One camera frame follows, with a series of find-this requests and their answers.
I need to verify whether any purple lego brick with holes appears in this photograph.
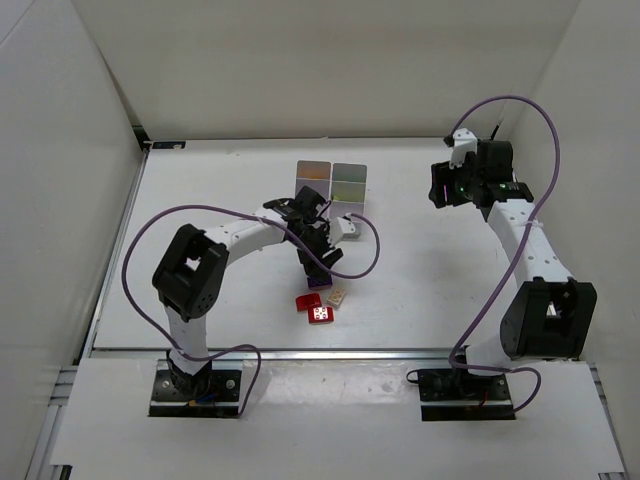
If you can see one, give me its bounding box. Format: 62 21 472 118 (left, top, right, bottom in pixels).
307 276 333 291

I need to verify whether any tan lego brick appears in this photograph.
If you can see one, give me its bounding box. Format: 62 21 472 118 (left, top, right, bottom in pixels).
327 288 346 308

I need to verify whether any red lego brick with dots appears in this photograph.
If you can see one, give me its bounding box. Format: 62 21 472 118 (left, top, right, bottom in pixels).
308 306 334 325

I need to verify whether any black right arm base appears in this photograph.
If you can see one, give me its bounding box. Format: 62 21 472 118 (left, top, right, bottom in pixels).
405 368 516 422

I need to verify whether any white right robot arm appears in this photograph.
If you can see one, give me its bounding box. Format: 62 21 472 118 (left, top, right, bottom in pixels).
429 129 597 376

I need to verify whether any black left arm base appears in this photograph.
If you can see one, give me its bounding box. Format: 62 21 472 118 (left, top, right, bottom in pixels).
148 360 243 419

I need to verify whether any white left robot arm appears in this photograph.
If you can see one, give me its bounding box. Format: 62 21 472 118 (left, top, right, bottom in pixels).
152 187 355 381

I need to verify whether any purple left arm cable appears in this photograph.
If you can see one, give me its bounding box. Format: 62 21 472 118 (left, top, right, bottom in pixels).
120 203 383 419

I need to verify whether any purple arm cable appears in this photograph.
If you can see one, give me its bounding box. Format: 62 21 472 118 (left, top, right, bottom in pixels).
120 203 383 419
447 94 561 414

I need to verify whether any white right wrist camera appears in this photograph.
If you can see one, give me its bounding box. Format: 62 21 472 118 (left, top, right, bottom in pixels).
443 128 478 169

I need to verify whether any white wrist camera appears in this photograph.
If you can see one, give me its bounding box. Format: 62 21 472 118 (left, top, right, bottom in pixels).
330 216 361 244
443 128 478 169

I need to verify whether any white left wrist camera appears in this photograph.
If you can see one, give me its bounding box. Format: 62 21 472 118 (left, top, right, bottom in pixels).
330 216 361 244

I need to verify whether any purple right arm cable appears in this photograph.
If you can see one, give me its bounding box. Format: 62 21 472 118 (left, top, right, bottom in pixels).
447 94 561 414

